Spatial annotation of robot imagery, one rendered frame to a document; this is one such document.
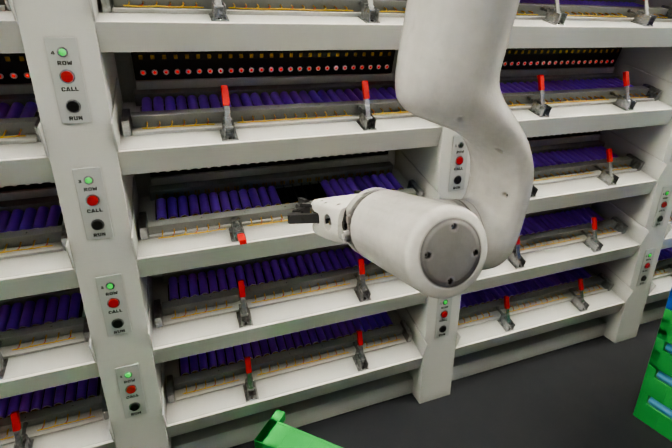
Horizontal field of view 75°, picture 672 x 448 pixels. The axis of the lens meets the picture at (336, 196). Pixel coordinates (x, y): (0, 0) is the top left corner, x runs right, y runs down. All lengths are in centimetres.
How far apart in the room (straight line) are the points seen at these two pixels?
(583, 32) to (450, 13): 79
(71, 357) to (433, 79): 82
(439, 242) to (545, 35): 75
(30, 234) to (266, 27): 54
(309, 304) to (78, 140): 55
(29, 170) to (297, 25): 48
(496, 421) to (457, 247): 93
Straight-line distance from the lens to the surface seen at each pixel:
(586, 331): 163
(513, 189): 44
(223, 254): 86
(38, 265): 89
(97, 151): 78
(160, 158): 79
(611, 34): 121
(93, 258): 85
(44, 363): 99
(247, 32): 77
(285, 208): 89
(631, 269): 157
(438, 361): 122
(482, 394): 135
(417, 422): 124
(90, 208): 81
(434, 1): 37
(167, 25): 76
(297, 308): 98
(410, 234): 37
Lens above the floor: 90
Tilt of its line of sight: 20 degrees down
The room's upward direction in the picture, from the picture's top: straight up
